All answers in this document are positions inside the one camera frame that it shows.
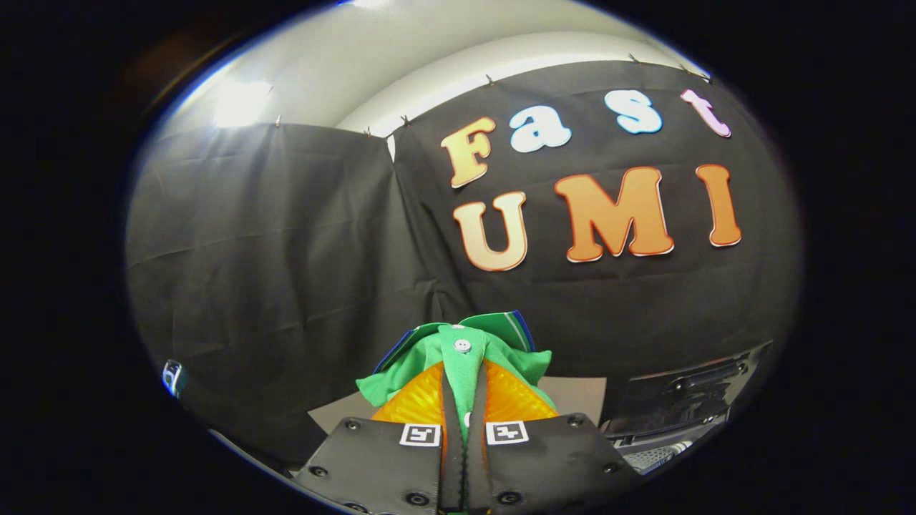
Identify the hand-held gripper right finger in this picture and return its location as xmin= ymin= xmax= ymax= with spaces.
xmin=468 ymin=360 xmax=646 ymax=514

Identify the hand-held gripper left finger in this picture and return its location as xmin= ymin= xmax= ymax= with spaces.
xmin=291 ymin=361 xmax=467 ymax=514

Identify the black backdrop cloth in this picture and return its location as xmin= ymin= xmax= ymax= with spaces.
xmin=125 ymin=61 xmax=802 ymax=466

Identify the small white device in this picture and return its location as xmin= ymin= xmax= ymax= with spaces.
xmin=161 ymin=359 xmax=189 ymax=398

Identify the grey board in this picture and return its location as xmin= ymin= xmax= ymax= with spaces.
xmin=308 ymin=376 xmax=608 ymax=434

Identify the green polo shirt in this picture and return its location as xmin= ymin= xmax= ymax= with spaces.
xmin=356 ymin=310 xmax=557 ymax=448

